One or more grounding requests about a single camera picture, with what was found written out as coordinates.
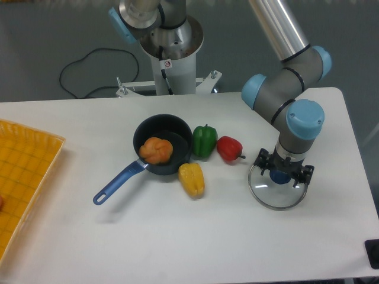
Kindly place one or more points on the orange bread roll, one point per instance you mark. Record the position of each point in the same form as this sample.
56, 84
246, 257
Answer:
156, 151

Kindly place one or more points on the red bell pepper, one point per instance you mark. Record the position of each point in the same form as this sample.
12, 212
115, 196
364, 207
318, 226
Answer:
229, 149

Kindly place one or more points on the glass pot lid blue knob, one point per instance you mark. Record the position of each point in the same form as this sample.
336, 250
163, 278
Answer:
274, 189

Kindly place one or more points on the yellow woven basket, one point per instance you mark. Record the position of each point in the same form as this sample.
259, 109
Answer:
27, 158

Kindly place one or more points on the black device at table edge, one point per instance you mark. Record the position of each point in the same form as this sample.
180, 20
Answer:
372, 247

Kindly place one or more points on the yellow bell pepper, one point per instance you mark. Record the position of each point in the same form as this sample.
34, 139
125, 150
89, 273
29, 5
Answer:
192, 179

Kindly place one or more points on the green bell pepper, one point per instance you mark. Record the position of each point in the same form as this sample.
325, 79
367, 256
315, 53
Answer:
204, 139

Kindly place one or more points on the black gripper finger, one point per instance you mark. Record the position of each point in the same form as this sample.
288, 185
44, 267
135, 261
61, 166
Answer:
263, 161
302, 175

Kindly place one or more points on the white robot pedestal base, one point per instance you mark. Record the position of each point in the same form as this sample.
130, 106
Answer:
173, 57

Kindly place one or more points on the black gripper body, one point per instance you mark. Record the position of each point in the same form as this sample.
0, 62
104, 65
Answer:
278, 164

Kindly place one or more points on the dark pot blue handle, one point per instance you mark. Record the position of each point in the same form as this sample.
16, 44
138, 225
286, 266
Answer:
164, 126

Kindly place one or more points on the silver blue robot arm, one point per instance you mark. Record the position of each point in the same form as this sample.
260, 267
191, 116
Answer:
275, 98

